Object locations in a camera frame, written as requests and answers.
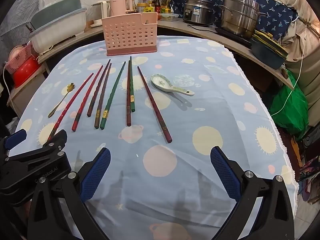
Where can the black induction cooktop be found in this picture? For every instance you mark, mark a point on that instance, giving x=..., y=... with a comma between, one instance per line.
x=232, y=36

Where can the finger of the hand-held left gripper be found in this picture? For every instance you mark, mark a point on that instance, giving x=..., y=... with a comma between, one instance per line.
x=16, y=137
x=37, y=155

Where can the green plastic bag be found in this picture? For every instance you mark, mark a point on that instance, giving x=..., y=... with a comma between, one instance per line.
x=290, y=105

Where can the green chopstick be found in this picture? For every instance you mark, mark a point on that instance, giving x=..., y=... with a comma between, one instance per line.
x=114, y=92
x=132, y=105

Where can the stack of yellow teal bowls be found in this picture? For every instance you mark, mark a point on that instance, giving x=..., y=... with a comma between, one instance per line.
x=267, y=51

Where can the white ceramic soup spoon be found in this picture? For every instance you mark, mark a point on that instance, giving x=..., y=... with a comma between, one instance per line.
x=158, y=81

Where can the cluster of condiment bottles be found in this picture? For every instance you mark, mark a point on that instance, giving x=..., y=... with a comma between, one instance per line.
x=160, y=3

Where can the brown chopstick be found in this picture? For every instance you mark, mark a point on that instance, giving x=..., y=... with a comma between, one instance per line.
x=99, y=87
x=103, y=95

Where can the white dish box grey lid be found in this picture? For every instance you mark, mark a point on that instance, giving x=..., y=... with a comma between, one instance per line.
x=57, y=30

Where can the beige hanging cloth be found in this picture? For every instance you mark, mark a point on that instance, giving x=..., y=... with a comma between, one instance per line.
x=307, y=55

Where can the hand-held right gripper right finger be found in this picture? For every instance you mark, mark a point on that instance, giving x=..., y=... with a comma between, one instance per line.
x=225, y=172

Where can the grey striped hanging sheet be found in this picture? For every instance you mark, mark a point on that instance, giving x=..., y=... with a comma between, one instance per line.
x=15, y=17

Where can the wooden corner counter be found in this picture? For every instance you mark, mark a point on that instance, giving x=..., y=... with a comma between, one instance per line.
x=260, y=60

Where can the pink perforated utensil basket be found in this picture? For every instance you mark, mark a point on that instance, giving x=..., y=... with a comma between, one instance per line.
x=130, y=35

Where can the dark red chopstick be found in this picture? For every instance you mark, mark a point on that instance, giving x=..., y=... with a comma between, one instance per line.
x=153, y=105
x=128, y=87

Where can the white electric kettle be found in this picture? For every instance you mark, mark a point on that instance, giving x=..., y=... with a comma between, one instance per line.
x=103, y=7

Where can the stainless steel steamer pot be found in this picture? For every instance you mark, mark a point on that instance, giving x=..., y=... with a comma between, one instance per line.
x=238, y=15

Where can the pink electric kettle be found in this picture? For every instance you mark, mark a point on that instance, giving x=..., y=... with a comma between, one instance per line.
x=120, y=5

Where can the clear food container green lid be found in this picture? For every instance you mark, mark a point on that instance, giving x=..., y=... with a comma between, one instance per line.
x=168, y=17

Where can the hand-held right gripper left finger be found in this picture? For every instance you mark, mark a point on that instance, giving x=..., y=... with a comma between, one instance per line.
x=97, y=172

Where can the blue planet print tablecloth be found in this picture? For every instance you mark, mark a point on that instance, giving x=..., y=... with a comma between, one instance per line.
x=200, y=110

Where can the small gold spoon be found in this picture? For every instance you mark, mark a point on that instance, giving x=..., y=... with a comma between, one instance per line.
x=70, y=87

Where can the steel rice cooker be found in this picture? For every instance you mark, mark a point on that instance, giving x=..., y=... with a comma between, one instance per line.
x=197, y=11

